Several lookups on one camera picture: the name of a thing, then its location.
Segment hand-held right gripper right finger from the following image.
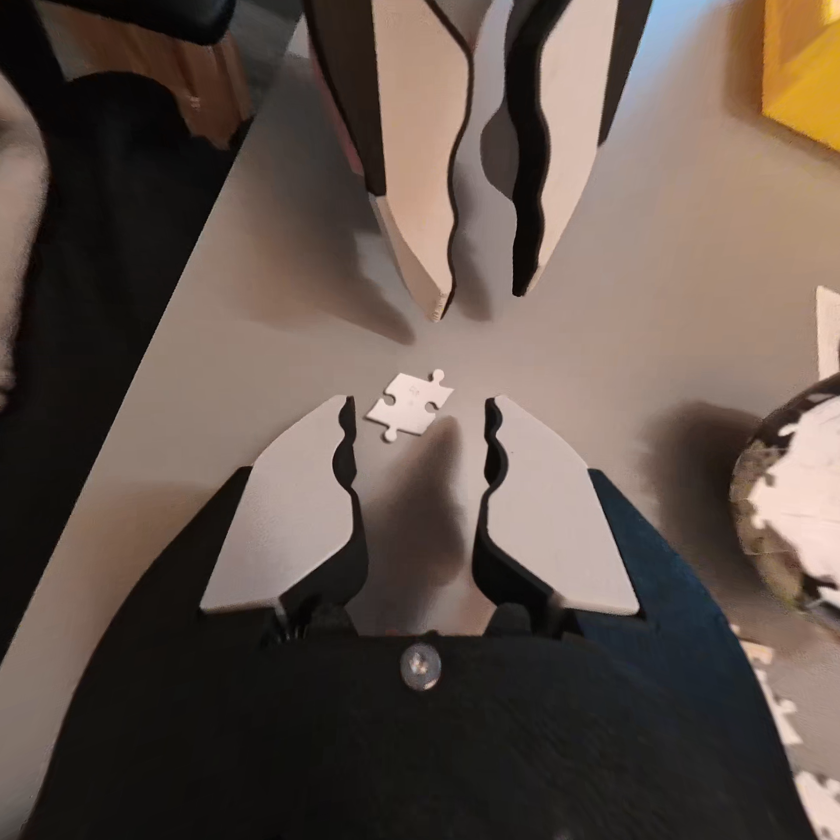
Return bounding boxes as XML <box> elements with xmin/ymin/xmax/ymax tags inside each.
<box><xmin>471</xmin><ymin>394</ymin><xmax>642</xmax><ymax>636</ymax></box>

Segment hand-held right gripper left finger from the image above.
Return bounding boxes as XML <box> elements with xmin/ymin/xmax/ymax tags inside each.
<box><xmin>199</xmin><ymin>394</ymin><xmax>370</xmax><ymax>616</ymax></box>

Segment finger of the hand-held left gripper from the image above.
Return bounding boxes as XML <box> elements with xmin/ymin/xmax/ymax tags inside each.
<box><xmin>504</xmin><ymin>0</ymin><xmax>622</xmax><ymax>298</ymax></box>
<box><xmin>369</xmin><ymin>0</ymin><xmax>476</xmax><ymax>324</ymax></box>

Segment white puzzle piece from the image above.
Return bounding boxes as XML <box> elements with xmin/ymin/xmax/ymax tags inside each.
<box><xmin>365</xmin><ymin>369</ymin><xmax>455</xmax><ymax>445</ymax></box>

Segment partly built puzzle ball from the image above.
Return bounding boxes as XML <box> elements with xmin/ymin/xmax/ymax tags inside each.
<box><xmin>727</xmin><ymin>373</ymin><xmax>840</xmax><ymax>632</ymax></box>

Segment yellow plastic bin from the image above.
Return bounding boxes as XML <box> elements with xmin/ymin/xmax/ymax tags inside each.
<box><xmin>760</xmin><ymin>0</ymin><xmax>840</xmax><ymax>154</ymax></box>

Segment person's dark trousers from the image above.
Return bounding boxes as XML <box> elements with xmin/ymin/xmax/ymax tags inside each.
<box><xmin>0</xmin><ymin>71</ymin><xmax>256</xmax><ymax>660</ymax></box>

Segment white paper sheet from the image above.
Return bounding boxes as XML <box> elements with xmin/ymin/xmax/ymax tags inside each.
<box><xmin>815</xmin><ymin>285</ymin><xmax>840</xmax><ymax>382</ymax></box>

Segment person's beige hoodie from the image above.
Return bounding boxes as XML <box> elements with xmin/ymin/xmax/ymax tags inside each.
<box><xmin>0</xmin><ymin>75</ymin><xmax>52</xmax><ymax>411</ymax></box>

